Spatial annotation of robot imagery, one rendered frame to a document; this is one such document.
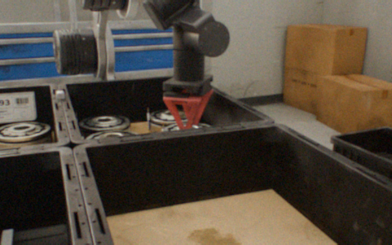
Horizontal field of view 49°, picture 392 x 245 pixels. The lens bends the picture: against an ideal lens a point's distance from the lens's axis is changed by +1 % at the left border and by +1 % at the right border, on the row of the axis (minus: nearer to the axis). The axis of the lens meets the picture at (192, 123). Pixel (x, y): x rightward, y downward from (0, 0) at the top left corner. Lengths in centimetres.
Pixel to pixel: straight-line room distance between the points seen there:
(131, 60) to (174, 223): 232
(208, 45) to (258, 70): 365
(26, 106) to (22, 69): 179
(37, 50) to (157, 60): 76
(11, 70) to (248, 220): 228
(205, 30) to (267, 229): 31
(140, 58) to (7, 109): 197
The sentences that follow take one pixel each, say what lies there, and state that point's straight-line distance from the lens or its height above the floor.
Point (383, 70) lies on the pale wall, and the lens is 416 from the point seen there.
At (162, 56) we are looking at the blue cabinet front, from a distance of 290.
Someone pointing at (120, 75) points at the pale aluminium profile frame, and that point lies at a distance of 278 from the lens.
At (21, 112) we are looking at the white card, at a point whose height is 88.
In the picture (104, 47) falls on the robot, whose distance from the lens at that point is 170.
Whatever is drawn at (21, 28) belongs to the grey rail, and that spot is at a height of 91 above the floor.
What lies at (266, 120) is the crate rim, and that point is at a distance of 65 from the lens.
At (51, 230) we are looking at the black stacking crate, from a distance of 58.
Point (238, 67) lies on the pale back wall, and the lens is 418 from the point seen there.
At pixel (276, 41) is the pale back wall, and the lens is 439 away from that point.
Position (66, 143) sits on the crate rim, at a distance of 57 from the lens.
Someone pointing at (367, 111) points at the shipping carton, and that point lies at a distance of 350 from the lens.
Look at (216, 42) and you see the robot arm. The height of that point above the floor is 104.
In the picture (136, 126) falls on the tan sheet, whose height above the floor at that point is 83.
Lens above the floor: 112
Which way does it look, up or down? 17 degrees down
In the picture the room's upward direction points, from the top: straight up
